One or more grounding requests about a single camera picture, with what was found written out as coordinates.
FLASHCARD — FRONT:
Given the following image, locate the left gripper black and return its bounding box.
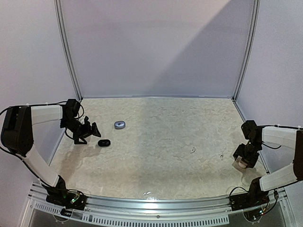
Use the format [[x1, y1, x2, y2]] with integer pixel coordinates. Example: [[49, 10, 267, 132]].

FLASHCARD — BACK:
[[61, 117, 101, 144]]

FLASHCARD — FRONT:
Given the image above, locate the pink round charging case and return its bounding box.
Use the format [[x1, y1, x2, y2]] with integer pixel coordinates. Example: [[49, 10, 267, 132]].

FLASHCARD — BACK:
[[238, 159, 247, 169]]

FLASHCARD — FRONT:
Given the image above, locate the black oval charging case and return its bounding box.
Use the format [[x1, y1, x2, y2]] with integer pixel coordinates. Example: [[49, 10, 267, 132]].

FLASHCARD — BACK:
[[98, 139, 111, 147]]

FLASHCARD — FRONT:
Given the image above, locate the purple earbud charging case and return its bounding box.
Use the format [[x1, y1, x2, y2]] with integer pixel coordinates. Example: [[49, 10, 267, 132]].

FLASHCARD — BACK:
[[114, 121, 126, 130]]

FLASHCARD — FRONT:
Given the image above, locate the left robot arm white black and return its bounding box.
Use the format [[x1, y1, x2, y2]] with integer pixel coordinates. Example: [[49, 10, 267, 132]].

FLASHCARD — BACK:
[[0, 99, 101, 188]]

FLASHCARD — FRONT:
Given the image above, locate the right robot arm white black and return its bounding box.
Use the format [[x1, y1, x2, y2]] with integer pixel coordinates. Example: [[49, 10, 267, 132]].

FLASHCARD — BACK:
[[233, 120, 303, 206]]

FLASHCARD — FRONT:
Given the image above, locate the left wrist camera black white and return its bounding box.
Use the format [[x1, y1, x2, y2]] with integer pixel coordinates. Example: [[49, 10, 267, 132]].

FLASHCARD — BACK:
[[81, 116, 90, 127]]

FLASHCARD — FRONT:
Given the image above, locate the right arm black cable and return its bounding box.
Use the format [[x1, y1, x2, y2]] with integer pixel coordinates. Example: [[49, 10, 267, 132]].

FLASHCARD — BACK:
[[228, 124, 303, 213]]

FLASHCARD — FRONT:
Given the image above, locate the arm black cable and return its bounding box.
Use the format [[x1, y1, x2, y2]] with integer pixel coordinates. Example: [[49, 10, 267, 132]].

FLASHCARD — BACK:
[[228, 124, 303, 213], [0, 101, 85, 187]]

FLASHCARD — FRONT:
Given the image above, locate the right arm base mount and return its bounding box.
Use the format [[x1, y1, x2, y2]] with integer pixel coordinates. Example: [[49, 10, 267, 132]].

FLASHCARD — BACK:
[[229, 191, 269, 211]]

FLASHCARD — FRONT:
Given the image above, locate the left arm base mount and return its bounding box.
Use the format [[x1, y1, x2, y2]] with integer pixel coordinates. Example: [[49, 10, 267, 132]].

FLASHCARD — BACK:
[[44, 186, 87, 210]]

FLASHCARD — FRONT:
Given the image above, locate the left aluminium corner post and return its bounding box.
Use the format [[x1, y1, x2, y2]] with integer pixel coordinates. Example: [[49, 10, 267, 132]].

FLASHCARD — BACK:
[[54, 0, 83, 101]]

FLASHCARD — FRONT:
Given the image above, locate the aluminium corner post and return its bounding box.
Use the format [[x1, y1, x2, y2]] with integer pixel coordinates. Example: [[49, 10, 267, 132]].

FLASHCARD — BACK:
[[54, 0, 83, 101], [232, 0, 260, 102]]

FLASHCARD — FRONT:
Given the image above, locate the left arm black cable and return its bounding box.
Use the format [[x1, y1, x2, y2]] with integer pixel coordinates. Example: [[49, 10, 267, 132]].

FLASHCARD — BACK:
[[0, 101, 85, 187]]

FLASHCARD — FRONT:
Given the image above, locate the aluminium front rail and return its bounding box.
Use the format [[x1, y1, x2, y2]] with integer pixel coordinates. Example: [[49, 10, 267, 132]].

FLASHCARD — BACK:
[[21, 184, 294, 227]]

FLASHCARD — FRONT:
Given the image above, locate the right aluminium corner post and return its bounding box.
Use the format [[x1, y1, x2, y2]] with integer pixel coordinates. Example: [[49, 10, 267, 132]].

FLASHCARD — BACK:
[[232, 0, 260, 102]]

